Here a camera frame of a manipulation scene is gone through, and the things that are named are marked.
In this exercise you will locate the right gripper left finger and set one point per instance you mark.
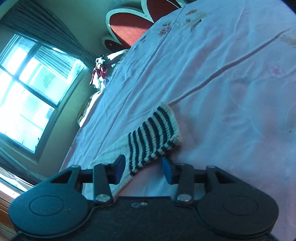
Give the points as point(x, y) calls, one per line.
point(101, 176)

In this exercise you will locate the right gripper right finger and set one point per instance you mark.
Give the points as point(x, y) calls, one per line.
point(185, 176)

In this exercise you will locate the red white heart headboard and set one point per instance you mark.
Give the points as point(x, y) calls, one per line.
point(126, 24)

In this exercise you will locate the window with grey frame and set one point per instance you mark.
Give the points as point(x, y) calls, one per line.
point(36, 83)

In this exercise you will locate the dark grey curtain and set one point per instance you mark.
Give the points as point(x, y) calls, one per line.
point(31, 19)

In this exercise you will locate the colourful crumpled clothes pile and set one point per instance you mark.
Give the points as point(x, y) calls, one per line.
point(99, 77)

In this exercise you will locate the pink floral bed sheet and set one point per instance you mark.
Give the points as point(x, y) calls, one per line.
point(227, 70)

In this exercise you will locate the cream knit striped sweater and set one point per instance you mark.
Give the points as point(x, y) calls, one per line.
point(158, 135)

